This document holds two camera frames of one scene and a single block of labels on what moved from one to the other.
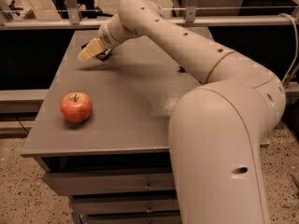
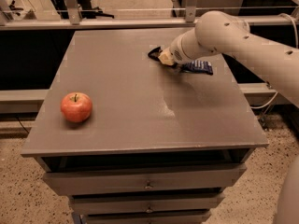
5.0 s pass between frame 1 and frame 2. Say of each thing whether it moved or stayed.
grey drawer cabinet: stayed
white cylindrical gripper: moved
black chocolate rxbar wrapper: moved
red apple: stayed
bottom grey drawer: stayed
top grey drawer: stayed
